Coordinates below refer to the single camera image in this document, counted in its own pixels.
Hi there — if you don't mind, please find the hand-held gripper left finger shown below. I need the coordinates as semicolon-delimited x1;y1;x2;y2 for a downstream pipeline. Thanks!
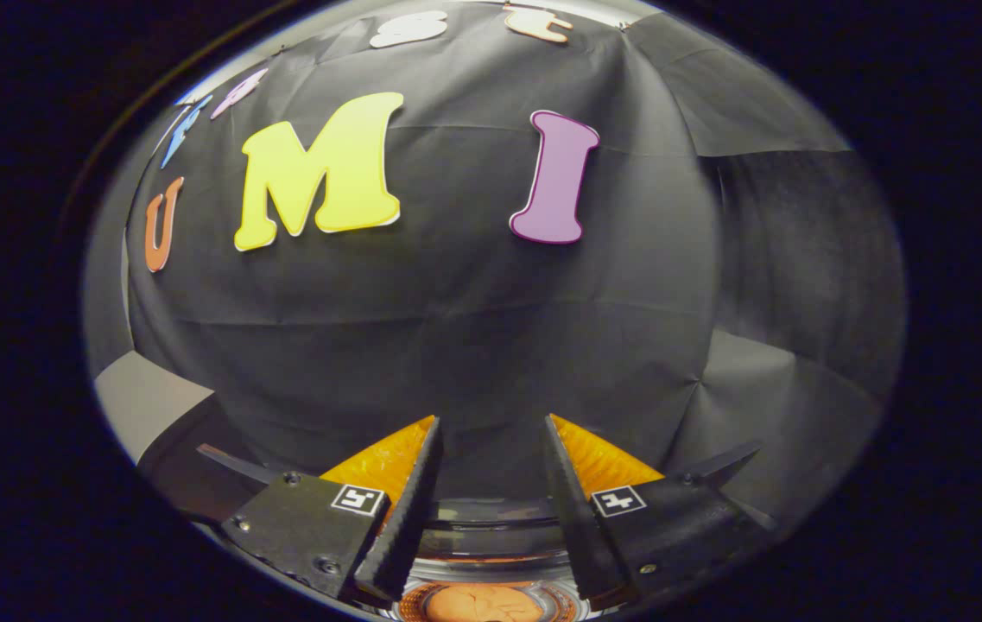
221;415;446;603

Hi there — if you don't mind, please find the orange polo shirt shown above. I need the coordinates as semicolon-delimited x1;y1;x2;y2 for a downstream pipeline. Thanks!
421;585;548;622

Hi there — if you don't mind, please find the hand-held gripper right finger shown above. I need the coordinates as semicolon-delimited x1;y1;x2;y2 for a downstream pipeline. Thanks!
542;413;759;610

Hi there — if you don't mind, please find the grey cabinet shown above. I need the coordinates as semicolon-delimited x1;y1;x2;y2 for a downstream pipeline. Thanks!
92;348;217;465

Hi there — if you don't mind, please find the dark grey washing machine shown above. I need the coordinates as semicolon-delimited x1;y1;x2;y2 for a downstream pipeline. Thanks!
141;393;781;622

